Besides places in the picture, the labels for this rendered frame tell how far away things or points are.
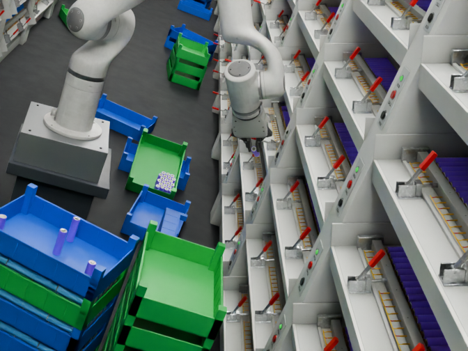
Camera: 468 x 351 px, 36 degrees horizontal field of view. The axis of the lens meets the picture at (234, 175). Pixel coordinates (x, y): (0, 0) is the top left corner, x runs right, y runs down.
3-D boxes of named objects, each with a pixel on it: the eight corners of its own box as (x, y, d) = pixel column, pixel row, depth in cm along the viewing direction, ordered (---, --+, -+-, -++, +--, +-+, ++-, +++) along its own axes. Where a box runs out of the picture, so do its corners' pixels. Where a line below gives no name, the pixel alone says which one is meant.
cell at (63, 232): (51, 253, 166) (58, 229, 164) (54, 249, 168) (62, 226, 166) (57, 256, 166) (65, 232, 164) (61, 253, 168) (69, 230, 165)
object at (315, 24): (318, 67, 212) (320, 20, 206) (297, 22, 267) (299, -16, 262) (388, 67, 212) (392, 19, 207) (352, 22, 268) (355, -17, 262)
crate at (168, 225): (136, 300, 234) (159, 308, 235) (156, 248, 226) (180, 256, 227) (147, 254, 261) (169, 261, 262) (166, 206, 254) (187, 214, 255)
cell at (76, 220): (64, 239, 173) (72, 216, 171) (67, 237, 175) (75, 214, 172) (71, 243, 173) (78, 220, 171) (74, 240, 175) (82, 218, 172)
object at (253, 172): (244, 236, 234) (244, 198, 228) (239, 162, 289) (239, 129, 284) (308, 235, 234) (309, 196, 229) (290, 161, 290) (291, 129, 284)
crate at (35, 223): (-27, 240, 160) (-19, 209, 158) (23, 209, 179) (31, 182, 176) (91, 302, 156) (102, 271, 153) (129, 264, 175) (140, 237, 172)
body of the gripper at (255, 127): (266, 97, 206) (269, 122, 214) (230, 97, 207) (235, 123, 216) (263, 117, 201) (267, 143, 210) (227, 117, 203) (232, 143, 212)
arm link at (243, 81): (263, 89, 205) (230, 92, 206) (258, 55, 194) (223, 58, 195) (264, 111, 200) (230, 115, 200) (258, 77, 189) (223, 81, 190)
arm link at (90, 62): (59, 67, 229) (77, -7, 220) (102, 65, 244) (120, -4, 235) (85, 83, 223) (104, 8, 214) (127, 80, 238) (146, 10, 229)
